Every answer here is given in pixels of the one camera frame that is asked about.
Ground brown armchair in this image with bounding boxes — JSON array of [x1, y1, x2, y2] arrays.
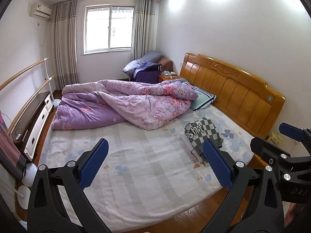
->
[[159, 58, 173, 73]]

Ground dark purple blanket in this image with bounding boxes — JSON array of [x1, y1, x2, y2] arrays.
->
[[132, 63, 162, 83]]

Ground dark top white cabinet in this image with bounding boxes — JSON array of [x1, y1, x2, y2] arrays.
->
[[12, 91, 54, 162]]

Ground wooden ballet barre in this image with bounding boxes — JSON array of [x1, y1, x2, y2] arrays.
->
[[0, 57, 62, 187]]

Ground wooden headboard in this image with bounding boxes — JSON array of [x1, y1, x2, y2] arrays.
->
[[179, 52, 286, 136]]

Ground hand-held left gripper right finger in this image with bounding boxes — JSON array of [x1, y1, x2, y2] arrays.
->
[[202, 139, 285, 233]]

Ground wooden nightstand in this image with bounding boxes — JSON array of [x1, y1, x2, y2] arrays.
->
[[158, 74, 180, 83]]

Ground bed with floral sheet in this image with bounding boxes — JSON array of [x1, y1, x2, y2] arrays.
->
[[39, 97, 257, 226]]

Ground blue grey pillow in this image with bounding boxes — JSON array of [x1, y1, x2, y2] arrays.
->
[[123, 50, 164, 74]]

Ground white air conditioner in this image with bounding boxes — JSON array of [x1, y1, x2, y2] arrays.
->
[[30, 3, 52, 20]]

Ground air conditioner cable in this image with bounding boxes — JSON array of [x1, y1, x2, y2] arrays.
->
[[38, 21, 46, 46]]

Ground person's right forearm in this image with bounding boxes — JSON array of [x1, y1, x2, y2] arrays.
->
[[284, 202, 299, 227]]

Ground white folded clothes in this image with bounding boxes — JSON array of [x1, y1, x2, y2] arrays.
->
[[181, 133, 212, 168]]

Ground purple floral quilt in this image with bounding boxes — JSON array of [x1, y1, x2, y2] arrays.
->
[[52, 79, 198, 130]]

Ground pink towel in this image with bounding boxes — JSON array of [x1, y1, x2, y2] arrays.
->
[[0, 112, 21, 165]]

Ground blue striped pillow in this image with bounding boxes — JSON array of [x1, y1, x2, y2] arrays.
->
[[181, 81, 217, 112]]

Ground grey beige curtain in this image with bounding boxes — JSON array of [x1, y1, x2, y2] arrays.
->
[[132, 0, 161, 61], [50, 0, 79, 90]]

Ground grey white checkered cardigan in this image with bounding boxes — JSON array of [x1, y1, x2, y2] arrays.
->
[[184, 117, 223, 151]]

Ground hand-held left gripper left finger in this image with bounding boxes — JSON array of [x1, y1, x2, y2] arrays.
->
[[27, 138, 114, 233]]

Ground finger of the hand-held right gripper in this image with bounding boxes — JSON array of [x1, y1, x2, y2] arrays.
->
[[250, 136, 292, 171], [279, 123, 311, 143]]

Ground yellow packet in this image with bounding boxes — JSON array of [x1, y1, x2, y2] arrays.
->
[[267, 131, 283, 146]]

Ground white standing fan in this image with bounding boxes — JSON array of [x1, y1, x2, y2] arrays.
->
[[13, 185, 31, 209]]

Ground window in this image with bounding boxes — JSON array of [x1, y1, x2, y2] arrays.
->
[[83, 4, 135, 55]]

